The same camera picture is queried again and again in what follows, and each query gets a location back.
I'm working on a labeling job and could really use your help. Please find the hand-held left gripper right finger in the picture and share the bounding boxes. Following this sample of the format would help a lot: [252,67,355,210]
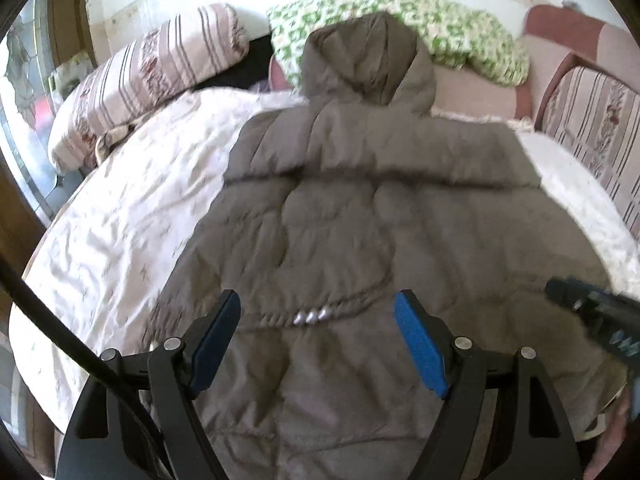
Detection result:
[394,290,581,480]

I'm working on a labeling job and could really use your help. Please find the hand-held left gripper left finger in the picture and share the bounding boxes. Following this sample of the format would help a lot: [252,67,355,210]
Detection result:
[57,289,242,480]

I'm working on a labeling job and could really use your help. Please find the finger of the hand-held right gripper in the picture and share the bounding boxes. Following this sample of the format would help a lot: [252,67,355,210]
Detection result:
[545,276,608,321]

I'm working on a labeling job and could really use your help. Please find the grey-brown hooded puffer jacket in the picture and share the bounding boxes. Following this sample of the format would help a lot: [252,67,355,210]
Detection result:
[147,10,628,480]

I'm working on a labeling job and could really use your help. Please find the person's right forearm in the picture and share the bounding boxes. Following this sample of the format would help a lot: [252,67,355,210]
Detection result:
[582,385,633,480]

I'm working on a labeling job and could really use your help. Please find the striped floral seat cushion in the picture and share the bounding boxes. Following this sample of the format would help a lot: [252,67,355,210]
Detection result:
[540,65,640,241]

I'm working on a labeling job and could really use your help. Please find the white leaf-print duvet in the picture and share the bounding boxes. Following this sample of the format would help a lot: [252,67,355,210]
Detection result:
[10,87,640,461]

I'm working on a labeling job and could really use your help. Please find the pale pink bed sheet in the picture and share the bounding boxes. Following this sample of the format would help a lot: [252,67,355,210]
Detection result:
[432,40,538,123]

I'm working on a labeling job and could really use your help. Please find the cream floral cloth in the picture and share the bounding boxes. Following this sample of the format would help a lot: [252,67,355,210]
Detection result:
[95,127,131,161]

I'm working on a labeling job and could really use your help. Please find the brown wooden door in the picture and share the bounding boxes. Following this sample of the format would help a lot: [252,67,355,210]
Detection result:
[0,160,51,266]

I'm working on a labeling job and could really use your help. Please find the brown pink armchair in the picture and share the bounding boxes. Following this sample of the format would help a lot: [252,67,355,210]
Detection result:
[522,2,640,131]

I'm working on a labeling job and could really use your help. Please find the black cloth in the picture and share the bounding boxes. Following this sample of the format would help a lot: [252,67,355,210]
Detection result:
[190,35,273,93]

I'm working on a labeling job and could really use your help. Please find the reddish pink pillow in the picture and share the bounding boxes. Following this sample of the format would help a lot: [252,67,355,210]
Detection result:
[269,55,291,88]

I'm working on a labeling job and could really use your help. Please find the green checked blanket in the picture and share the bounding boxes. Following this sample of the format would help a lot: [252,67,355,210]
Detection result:
[267,0,531,96]

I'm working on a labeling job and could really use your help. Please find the striped floral pillow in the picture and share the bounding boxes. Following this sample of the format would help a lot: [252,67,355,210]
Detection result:
[47,2,251,173]

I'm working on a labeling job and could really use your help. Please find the small green floral bundle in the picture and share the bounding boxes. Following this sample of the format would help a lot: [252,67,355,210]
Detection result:
[50,52,96,88]

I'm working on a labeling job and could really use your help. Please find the leaded glass window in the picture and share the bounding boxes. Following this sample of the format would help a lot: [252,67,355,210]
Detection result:
[0,5,96,211]

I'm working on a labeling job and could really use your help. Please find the black cable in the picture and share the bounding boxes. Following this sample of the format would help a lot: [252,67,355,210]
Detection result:
[0,250,171,480]

